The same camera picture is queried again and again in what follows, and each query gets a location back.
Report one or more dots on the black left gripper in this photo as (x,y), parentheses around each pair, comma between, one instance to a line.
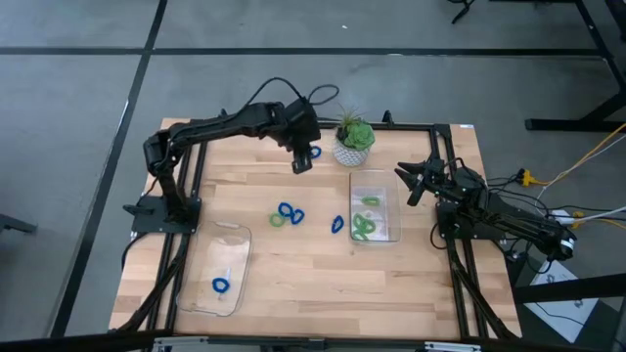
(300,122)

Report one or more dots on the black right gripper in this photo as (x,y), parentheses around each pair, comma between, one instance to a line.
(435,178)

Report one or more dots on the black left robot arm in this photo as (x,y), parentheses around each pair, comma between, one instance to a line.
(220,124)

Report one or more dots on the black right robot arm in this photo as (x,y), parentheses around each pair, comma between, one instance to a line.
(518,222)

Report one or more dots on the clear rectangular plastic bin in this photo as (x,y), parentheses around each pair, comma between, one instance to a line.
(386,186)

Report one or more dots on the succulent in patterned white pot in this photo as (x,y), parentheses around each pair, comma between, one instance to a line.
(356,137)

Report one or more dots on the white power strip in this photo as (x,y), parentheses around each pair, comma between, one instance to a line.
(561,215)

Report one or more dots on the black stand leg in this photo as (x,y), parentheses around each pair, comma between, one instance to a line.
(462,11)

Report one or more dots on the black beam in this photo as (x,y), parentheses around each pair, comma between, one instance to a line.
(572,289)

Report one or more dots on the white printed sheet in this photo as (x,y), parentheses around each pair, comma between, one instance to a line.
(567,320)

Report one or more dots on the black crossbar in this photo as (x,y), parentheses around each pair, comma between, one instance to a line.
(73,342)

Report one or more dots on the grey chair base leg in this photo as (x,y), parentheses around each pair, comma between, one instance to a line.
(14,223)

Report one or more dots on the black aluminium table frame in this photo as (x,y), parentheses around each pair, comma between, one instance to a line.
(401,126)

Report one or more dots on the black desk leg frame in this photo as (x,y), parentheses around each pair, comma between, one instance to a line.
(577,125)

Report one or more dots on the silver mounting bracket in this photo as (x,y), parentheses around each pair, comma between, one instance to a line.
(181,344)
(452,347)

